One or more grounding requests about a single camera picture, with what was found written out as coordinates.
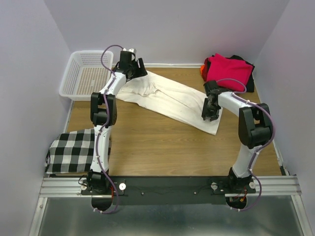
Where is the white t shirt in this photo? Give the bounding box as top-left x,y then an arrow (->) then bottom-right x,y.
117,71 -> 220,135

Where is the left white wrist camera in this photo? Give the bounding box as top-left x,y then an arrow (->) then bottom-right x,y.
127,48 -> 136,54

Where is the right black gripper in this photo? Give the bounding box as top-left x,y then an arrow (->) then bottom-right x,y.
200,98 -> 220,121

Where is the white plastic basket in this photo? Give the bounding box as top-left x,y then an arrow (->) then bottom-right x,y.
59,50 -> 114,101

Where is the black white checkered cloth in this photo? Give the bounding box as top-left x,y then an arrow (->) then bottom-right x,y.
45,128 -> 113,175

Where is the pink folded t shirt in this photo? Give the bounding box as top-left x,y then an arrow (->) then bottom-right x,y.
204,53 -> 254,93

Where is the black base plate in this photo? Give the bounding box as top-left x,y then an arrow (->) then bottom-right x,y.
79,176 -> 256,206

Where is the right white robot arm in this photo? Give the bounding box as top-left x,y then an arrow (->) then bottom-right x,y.
202,81 -> 275,194

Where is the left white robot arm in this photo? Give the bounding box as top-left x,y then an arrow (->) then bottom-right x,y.
87,48 -> 147,194

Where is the black folded t shirt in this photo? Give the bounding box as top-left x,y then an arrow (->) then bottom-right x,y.
205,55 -> 255,93

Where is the orange folded t shirt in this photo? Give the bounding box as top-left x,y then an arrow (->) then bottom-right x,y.
200,65 -> 207,76

